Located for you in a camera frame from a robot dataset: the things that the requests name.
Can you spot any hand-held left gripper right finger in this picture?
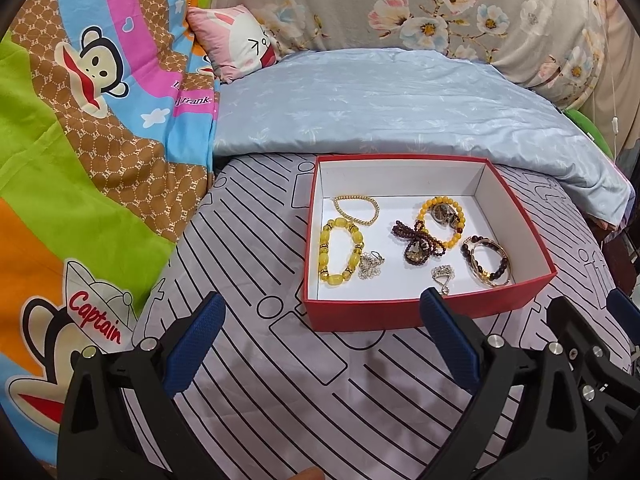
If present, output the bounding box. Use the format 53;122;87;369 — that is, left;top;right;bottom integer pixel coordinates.
419;287;588;480

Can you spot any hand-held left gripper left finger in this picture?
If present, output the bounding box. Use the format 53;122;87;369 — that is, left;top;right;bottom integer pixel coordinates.
57;291;227;480

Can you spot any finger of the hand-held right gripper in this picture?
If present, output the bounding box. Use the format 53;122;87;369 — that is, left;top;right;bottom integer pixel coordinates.
546;296;628;378
606;288;640;348

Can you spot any dark red bead bracelet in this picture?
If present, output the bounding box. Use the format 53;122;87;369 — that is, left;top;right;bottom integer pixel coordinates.
462;236;511;283

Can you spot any thin gold bangle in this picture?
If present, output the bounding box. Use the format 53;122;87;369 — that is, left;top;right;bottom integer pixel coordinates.
461;237;515;288

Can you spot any orange bead bracelet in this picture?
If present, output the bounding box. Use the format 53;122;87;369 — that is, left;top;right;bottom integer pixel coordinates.
416;196;466;251

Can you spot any yellow translucent bead bracelet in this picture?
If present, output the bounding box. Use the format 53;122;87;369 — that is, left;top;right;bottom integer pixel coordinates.
318;216;365;287

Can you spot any red cardboard box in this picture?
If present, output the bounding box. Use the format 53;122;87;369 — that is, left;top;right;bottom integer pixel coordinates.
301;154;558;332

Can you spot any silver pendant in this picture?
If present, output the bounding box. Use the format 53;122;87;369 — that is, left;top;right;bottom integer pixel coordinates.
431;264;457;296

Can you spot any grey wrist watch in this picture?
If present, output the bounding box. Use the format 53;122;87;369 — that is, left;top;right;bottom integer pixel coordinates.
431;201;462;226

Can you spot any green plastic object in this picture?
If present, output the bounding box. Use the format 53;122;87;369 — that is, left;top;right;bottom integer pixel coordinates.
565;107;618;161

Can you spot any cartoon monkey blanket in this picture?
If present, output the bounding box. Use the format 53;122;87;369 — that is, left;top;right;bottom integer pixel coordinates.
0;0;221;466

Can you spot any light blue quilt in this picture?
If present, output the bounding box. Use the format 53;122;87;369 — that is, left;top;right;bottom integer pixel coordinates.
212;47;631;228

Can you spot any beige curtain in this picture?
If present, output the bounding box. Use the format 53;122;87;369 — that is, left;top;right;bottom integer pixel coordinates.
597;0;640;151

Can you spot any pink rabbit pillow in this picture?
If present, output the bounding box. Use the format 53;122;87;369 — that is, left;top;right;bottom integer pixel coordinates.
186;5;278;85

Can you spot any grey floral blanket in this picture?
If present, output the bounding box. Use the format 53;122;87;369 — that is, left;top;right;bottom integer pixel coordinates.
210;0;608;111

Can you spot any long dark red bead string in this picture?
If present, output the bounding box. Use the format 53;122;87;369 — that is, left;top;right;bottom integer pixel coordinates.
391;219;447;267

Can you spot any silver chain bracelet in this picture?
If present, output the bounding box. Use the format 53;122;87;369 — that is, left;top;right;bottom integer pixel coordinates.
357;251;387;281

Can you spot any gold bead bracelet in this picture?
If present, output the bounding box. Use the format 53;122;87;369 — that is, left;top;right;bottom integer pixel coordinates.
332;195;381;227

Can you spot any white cord with switch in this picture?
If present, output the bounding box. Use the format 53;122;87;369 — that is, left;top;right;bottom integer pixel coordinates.
605;10;623;161

